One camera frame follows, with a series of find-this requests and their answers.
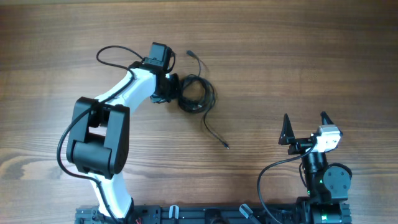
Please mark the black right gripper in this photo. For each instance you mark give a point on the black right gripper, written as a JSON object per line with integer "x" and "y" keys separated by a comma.
{"x": 301, "y": 145}

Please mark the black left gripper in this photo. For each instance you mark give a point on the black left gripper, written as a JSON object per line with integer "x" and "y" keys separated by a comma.
{"x": 173, "y": 86}

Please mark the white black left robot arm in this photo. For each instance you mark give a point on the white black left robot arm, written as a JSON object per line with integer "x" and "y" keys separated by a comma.
{"x": 98, "y": 135}

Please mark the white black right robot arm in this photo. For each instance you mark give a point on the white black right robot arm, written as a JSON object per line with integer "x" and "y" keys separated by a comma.
{"x": 327, "y": 184}

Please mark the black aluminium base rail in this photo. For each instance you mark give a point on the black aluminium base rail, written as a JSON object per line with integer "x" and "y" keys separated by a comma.
{"x": 244, "y": 214}

